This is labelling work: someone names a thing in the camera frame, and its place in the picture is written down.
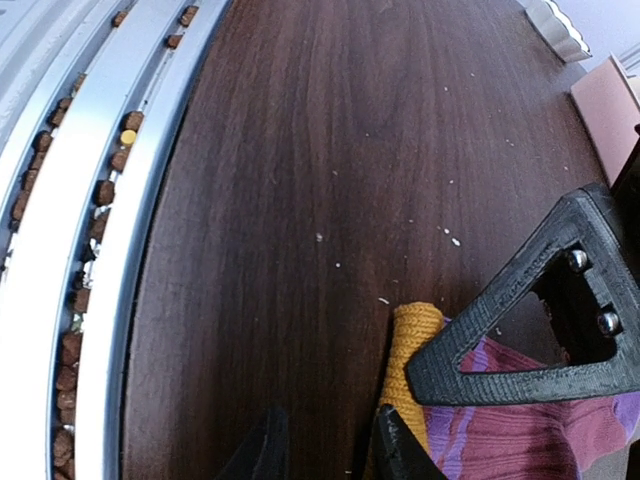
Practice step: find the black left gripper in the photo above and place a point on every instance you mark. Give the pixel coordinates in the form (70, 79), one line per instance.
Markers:
(625, 194)

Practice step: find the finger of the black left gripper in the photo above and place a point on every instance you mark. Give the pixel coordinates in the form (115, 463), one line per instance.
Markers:
(582, 264)

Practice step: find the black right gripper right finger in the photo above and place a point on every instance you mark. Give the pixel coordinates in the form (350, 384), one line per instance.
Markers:
(398, 455)

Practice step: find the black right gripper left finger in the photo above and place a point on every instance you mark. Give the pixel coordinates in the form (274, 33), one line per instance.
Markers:
(264, 452)

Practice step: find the maroon purple striped sock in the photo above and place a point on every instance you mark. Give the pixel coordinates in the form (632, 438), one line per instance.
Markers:
(539, 441)

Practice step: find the pink divided organizer tray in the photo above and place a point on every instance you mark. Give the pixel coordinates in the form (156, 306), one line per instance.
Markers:
(607, 100)

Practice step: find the front aluminium rail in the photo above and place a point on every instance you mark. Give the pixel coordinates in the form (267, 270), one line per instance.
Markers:
(94, 96)

